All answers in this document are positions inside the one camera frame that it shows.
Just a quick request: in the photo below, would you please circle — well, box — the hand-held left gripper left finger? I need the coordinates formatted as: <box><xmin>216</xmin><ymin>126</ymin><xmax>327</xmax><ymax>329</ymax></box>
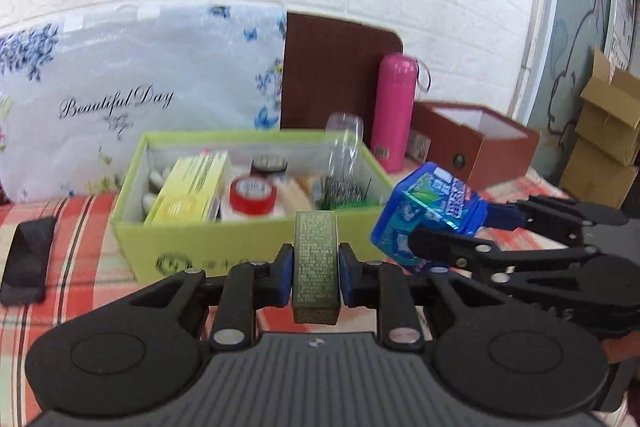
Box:
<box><xmin>120</xmin><ymin>243</ymin><xmax>295</xmax><ymax>350</ymax></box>

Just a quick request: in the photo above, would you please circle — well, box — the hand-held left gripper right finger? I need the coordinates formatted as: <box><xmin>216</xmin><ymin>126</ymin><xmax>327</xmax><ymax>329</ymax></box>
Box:
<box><xmin>339</xmin><ymin>243</ymin><xmax>516</xmax><ymax>349</ymax></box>

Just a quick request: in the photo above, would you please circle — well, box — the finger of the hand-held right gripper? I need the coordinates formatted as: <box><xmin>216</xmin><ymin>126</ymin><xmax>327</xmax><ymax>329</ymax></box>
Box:
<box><xmin>481</xmin><ymin>196</ymin><xmax>629</xmax><ymax>244</ymax></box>
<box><xmin>408</xmin><ymin>227</ymin><xmax>602</xmax><ymax>279</ymax></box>

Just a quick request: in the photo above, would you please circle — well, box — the olive green box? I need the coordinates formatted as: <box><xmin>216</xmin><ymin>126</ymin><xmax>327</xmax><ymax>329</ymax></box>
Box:
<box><xmin>292</xmin><ymin>210</ymin><xmax>341</xmax><ymax>325</ymax></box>

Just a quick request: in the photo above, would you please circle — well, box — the blue plastic container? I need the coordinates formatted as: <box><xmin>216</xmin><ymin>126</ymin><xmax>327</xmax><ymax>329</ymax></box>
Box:
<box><xmin>370</xmin><ymin>161</ymin><xmax>489</xmax><ymax>274</ymax></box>

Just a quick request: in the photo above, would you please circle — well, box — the light green cardboard box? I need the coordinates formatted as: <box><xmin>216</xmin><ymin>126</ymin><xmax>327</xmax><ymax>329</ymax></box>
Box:
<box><xmin>110</xmin><ymin>129</ymin><xmax>396</xmax><ymax>284</ymax></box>

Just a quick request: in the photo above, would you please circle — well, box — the tan cardboard box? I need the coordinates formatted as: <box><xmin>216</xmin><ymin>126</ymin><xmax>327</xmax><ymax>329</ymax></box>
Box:
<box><xmin>276</xmin><ymin>177</ymin><xmax>317</xmax><ymax>212</ymax></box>

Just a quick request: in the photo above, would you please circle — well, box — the brown cardboard box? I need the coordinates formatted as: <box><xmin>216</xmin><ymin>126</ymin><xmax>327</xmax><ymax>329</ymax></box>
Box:
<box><xmin>407</xmin><ymin>100</ymin><xmax>542</xmax><ymax>193</ymax></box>

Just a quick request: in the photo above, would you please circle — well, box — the red tape roll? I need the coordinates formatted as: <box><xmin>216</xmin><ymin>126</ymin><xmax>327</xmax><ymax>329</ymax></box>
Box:
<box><xmin>228</xmin><ymin>175</ymin><xmax>279</xmax><ymax>216</ymax></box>

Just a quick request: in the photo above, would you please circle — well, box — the closed cardboard carton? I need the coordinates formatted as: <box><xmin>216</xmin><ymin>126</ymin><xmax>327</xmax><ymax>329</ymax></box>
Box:
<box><xmin>558</xmin><ymin>139</ymin><xmax>639</xmax><ymax>208</ymax></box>

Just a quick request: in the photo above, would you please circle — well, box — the yellow printed box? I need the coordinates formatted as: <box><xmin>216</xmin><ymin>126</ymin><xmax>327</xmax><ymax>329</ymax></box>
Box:
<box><xmin>143</xmin><ymin>150</ymin><xmax>232</xmax><ymax>224</ymax></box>

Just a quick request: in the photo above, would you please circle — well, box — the pink thermos bottle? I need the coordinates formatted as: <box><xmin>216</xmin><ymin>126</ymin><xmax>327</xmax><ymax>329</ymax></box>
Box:
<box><xmin>370</xmin><ymin>52</ymin><xmax>432</xmax><ymax>174</ymax></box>

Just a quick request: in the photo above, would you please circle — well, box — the open cardboard carton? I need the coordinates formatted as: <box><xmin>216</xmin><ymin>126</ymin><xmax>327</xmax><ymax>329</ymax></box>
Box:
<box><xmin>574</xmin><ymin>48</ymin><xmax>640</xmax><ymax>166</ymax></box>

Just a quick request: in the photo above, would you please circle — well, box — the plaid bed sheet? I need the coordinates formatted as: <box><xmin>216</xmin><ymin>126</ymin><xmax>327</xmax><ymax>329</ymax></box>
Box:
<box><xmin>0</xmin><ymin>167</ymin><xmax>640</xmax><ymax>427</ymax></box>

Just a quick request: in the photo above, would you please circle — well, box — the gray panel with line drawing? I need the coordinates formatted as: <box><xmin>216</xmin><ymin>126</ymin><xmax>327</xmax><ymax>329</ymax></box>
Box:
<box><xmin>514</xmin><ymin>0</ymin><xmax>617</xmax><ymax>144</ymax></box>

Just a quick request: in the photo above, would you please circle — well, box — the floral printed plastic bag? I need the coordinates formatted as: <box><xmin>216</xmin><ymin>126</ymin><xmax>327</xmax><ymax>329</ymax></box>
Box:
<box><xmin>0</xmin><ymin>4</ymin><xmax>289</xmax><ymax>204</ymax></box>

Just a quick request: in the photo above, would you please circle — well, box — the black smartphone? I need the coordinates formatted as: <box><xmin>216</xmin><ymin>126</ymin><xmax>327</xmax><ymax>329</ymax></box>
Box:
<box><xmin>0</xmin><ymin>216</ymin><xmax>57</xmax><ymax>306</ymax></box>

